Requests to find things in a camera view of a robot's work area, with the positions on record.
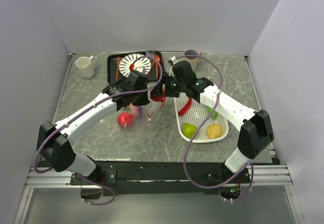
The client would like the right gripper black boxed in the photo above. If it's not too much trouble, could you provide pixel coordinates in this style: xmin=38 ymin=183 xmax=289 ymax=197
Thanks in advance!
xmin=151 ymin=71 xmax=186 ymax=98

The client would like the red strawberry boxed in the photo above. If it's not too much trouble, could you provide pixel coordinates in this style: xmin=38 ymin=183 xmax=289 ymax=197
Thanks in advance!
xmin=150 ymin=95 xmax=165 ymax=103

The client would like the purple onion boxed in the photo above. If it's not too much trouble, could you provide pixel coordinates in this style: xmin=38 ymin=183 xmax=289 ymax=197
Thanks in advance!
xmin=129 ymin=104 xmax=143 ymax=118

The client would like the clear zip top bag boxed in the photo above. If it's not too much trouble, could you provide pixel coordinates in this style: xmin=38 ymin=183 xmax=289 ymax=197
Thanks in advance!
xmin=117 ymin=92 xmax=166 ymax=131

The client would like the red apple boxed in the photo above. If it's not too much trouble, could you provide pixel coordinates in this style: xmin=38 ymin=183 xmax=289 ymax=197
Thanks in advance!
xmin=117 ymin=112 xmax=134 ymax=129

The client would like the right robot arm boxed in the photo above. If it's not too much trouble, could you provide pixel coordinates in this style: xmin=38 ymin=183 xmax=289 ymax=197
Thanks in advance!
xmin=156 ymin=57 xmax=274 ymax=182

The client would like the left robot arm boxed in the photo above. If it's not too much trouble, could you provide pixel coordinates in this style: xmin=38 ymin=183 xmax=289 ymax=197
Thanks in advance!
xmin=36 ymin=70 xmax=148 ymax=184

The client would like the striped white plate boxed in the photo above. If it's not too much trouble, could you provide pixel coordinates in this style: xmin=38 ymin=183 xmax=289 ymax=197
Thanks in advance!
xmin=119 ymin=53 xmax=152 ymax=78

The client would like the black tray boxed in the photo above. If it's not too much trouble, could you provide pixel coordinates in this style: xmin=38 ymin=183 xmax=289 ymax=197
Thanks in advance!
xmin=107 ymin=51 xmax=160 ymax=84

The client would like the orange fork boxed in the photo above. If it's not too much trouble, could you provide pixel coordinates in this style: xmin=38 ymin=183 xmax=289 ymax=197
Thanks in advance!
xmin=116 ymin=57 xmax=121 ymax=81

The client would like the orange spoon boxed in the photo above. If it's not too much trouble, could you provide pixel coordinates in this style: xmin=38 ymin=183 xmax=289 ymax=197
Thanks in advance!
xmin=152 ymin=55 xmax=160 ymax=80

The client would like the red chili pepper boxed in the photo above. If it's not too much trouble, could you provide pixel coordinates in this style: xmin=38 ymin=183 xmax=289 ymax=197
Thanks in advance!
xmin=178 ymin=98 xmax=192 ymax=117

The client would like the clear glass cup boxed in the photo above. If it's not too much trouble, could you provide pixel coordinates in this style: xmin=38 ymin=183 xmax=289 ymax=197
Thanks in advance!
xmin=145 ymin=46 xmax=155 ymax=57

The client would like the beige mug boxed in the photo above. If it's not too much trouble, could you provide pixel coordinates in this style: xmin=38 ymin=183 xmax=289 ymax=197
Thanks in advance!
xmin=184 ymin=49 xmax=201 ymax=71

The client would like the white cup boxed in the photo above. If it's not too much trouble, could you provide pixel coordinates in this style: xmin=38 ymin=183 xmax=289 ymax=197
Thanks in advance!
xmin=75 ymin=56 xmax=95 ymax=79

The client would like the green pear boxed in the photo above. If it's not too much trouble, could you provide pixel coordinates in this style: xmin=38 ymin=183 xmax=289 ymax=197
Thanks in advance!
xmin=182 ymin=123 xmax=197 ymax=139

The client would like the green cucumber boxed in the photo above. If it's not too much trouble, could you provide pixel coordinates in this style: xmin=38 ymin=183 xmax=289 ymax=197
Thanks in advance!
xmin=206 ymin=106 xmax=218 ymax=120

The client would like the yellow lemon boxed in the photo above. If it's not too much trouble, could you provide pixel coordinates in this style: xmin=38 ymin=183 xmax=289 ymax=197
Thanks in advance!
xmin=206 ymin=123 xmax=223 ymax=139

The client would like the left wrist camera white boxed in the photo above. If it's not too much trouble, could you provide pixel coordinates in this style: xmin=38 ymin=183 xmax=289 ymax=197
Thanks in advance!
xmin=129 ymin=64 xmax=148 ymax=74

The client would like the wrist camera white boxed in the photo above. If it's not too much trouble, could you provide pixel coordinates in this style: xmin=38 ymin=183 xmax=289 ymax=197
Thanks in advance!
xmin=168 ymin=56 xmax=178 ymax=66
xmin=129 ymin=64 xmax=148 ymax=74

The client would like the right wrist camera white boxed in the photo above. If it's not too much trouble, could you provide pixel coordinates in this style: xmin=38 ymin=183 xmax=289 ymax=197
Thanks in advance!
xmin=168 ymin=56 xmax=178 ymax=66

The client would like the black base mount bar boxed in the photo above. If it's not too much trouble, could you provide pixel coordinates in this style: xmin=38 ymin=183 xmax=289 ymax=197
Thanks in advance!
xmin=69 ymin=158 xmax=251 ymax=200

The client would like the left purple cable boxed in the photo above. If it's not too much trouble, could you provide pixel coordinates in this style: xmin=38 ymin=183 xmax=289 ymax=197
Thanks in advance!
xmin=33 ymin=55 xmax=163 ymax=206

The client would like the purple cable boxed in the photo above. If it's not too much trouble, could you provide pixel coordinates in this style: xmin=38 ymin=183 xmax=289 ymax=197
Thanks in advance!
xmin=33 ymin=55 xmax=163 ymax=206
xmin=183 ymin=54 xmax=255 ymax=202

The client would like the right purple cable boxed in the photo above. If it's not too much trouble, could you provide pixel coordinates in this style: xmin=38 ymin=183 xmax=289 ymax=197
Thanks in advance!
xmin=183 ymin=54 xmax=255 ymax=202

